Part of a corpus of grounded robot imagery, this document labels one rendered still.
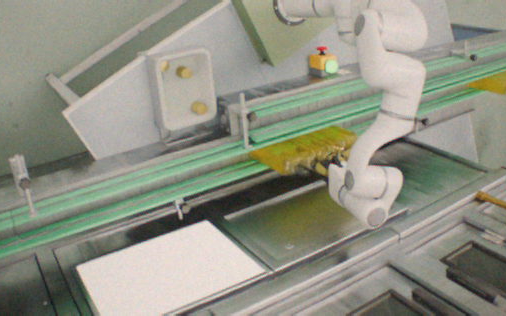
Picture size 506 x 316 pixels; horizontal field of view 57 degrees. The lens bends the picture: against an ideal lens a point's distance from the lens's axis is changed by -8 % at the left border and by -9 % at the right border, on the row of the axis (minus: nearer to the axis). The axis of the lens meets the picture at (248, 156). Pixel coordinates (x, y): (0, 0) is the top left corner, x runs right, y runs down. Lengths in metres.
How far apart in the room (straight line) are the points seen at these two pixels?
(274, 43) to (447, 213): 0.75
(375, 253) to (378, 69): 0.50
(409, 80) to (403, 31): 0.13
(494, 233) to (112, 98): 1.16
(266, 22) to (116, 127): 0.57
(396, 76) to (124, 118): 0.82
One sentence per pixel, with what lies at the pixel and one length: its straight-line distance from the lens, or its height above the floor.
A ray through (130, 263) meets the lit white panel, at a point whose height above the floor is 1.07.
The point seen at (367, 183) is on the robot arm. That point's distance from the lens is 1.14.
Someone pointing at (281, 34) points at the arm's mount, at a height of 0.82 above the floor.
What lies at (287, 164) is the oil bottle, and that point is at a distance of 1.43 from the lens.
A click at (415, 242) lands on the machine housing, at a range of 1.39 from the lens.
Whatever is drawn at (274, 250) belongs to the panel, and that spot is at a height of 1.24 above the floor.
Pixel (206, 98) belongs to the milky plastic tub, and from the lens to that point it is 1.56.
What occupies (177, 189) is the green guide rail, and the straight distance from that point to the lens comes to 1.48.
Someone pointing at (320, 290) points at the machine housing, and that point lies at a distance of 1.21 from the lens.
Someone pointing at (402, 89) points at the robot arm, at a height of 1.45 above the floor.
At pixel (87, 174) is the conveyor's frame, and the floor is 0.84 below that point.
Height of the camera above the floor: 2.17
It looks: 53 degrees down
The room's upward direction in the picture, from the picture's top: 120 degrees clockwise
